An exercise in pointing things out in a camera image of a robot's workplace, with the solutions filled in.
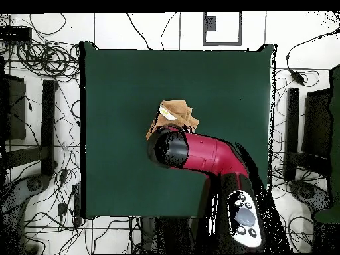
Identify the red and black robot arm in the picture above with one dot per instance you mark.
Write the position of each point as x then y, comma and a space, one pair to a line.
207, 154

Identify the tan terry towel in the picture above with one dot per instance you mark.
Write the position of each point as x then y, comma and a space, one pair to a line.
178, 111

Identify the dark green table cloth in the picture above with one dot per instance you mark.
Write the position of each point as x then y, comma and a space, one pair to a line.
111, 79

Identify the grey square floor frame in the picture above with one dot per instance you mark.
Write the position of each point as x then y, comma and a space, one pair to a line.
222, 43

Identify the dark grey square patch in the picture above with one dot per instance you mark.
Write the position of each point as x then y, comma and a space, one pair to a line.
211, 23

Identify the black power adapter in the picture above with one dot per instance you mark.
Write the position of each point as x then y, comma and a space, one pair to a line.
297, 77

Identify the small black plug adapter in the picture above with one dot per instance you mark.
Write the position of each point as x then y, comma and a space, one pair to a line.
63, 175
62, 209

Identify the black box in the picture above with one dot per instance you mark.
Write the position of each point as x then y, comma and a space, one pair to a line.
317, 124
14, 111

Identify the dark wheeled chair base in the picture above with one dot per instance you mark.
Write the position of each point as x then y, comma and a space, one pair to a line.
18, 194
316, 196

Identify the long black power strip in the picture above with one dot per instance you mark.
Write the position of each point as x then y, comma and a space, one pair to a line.
77, 202

